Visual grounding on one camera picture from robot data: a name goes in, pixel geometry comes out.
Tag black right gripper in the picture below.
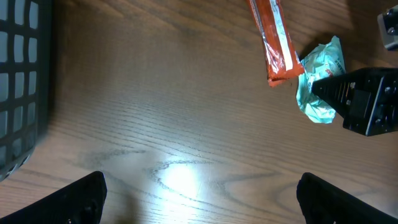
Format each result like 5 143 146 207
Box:
312 67 397 136

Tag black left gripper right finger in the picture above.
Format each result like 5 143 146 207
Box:
296 172 397 224

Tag teal snack wrapper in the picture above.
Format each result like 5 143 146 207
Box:
296 36 346 124

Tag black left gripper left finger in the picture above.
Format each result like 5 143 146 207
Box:
1 171 107 224

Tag grey plastic mesh basket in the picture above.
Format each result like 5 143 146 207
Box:
1 0 53 180

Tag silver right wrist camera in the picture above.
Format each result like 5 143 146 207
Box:
377 6 398 50

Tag orange snack bar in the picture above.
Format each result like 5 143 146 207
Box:
247 0 304 87

